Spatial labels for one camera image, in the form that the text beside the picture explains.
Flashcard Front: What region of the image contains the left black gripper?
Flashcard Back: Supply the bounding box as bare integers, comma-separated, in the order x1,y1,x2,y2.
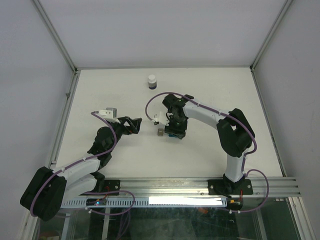
107,116,141,153

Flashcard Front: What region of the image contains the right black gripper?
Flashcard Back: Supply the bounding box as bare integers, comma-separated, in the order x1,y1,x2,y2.
164,114,188,139

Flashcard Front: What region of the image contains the tan pill box compartment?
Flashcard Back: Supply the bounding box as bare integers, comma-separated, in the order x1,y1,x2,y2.
157,128,165,137

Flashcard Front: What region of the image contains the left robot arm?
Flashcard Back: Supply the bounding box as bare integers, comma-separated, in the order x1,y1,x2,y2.
19,116,142,221

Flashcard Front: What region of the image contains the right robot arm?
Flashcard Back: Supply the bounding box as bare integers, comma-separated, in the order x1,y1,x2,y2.
162,93,256,196

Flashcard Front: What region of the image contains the white cap dark bottle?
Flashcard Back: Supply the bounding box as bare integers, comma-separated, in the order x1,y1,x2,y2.
147,74,157,90

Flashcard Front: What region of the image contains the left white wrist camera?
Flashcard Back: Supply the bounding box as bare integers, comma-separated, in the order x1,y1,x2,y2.
97,107,120,123

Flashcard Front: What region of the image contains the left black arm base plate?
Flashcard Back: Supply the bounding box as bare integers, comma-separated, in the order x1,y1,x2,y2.
82,179,121,196

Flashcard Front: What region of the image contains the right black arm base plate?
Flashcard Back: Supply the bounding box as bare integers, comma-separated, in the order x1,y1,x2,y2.
207,178,254,198

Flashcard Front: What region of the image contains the grey slotted cable duct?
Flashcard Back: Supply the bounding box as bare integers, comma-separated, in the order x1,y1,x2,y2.
61,196,227,209

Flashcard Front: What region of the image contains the aluminium front rail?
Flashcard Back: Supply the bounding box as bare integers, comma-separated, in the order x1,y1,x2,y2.
106,177,301,198

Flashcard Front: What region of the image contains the left aluminium frame post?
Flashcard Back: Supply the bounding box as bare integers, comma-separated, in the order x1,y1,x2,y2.
31,0,78,73

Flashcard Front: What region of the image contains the aluminium frame post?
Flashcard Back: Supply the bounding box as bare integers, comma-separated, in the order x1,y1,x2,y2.
249,0,294,72
31,0,78,73

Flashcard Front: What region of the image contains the right aluminium frame post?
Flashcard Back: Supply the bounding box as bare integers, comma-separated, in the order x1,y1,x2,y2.
249,0,294,72

